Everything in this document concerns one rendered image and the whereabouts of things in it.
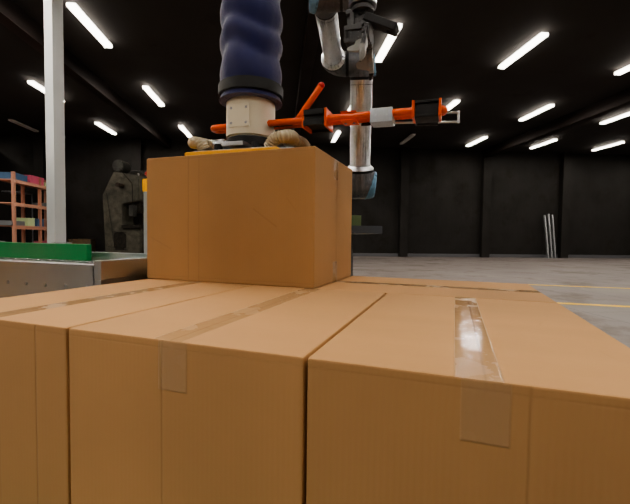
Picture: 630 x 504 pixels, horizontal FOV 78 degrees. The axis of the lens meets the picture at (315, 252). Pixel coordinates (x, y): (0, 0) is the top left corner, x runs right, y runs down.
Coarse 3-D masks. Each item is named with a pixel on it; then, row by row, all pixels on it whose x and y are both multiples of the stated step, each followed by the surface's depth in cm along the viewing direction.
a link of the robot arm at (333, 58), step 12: (312, 0) 133; (324, 0) 133; (336, 0) 133; (312, 12) 137; (324, 12) 137; (336, 12) 142; (324, 24) 146; (336, 24) 150; (324, 36) 156; (336, 36) 158; (324, 48) 168; (336, 48) 168; (324, 60) 184; (336, 60) 179; (336, 72) 188
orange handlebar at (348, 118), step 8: (344, 112) 123; (352, 112) 123; (360, 112) 121; (368, 112) 120; (392, 112) 118; (400, 112) 117; (408, 112) 116; (272, 120) 131; (280, 120) 130; (288, 120) 129; (296, 120) 128; (328, 120) 125; (336, 120) 124; (344, 120) 123; (352, 120) 122; (360, 120) 125; (368, 120) 124; (216, 128) 138; (224, 128) 137; (280, 128) 135; (288, 128) 134
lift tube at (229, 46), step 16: (224, 0) 128; (240, 0) 125; (256, 0) 125; (272, 0) 129; (224, 16) 130; (240, 16) 126; (256, 16) 126; (272, 16) 129; (224, 32) 129; (240, 32) 126; (256, 32) 125; (272, 32) 129; (224, 48) 131; (240, 48) 126; (256, 48) 127; (272, 48) 129; (224, 64) 129; (240, 64) 126; (256, 64) 126; (272, 64) 129; (224, 96) 130; (272, 96) 129
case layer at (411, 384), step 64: (0, 320) 66; (64, 320) 65; (128, 320) 66; (192, 320) 67; (256, 320) 67; (320, 320) 68; (384, 320) 68; (448, 320) 69; (512, 320) 70; (576, 320) 70; (0, 384) 66; (64, 384) 61; (128, 384) 57; (192, 384) 53; (256, 384) 49; (320, 384) 46; (384, 384) 44; (448, 384) 41; (512, 384) 39; (576, 384) 39; (0, 448) 67; (64, 448) 61; (128, 448) 57; (192, 448) 53; (256, 448) 50; (320, 448) 47; (384, 448) 44; (448, 448) 42; (512, 448) 39; (576, 448) 38
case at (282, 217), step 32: (160, 160) 126; (192, 160) 122; (224, 160) 118; (256, 160) 114; (288, 160) 110; (320, 160) 111; (160, 192) 127; (192, 192) 122; (224, 192) 118; (256, 192) 114; (288, 192) 111; (320, 192) 112; (160, 224) 127; (192, 224) 123; (224, 224) 119; (256, 224) 115; (288, 224) 111; (320, 224) 113; (160, 256) 128; (192, 256) 123; (224, 256) 119; (256, 256) 115; (288, 256) 111; (320, 256) 113
